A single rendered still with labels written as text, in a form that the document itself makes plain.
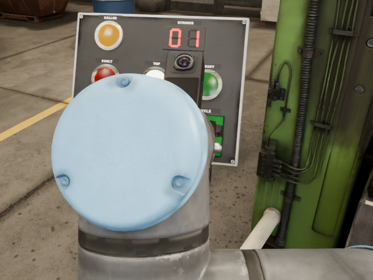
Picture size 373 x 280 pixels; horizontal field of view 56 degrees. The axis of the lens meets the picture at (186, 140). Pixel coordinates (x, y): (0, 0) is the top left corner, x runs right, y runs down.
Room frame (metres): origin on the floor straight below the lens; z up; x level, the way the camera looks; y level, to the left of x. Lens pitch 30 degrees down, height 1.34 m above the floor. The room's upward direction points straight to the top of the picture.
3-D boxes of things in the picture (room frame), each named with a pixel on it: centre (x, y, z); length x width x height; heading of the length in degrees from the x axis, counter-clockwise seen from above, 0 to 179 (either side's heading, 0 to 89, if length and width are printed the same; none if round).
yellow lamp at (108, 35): (0.70, 0.15, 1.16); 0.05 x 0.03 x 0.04; 56
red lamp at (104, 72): (0.66, 0.16, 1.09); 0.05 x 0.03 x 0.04; 56
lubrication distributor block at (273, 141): (0.79, -0.22, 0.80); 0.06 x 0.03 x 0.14; 56
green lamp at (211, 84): (0.63, -0.04, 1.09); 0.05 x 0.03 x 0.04; 56
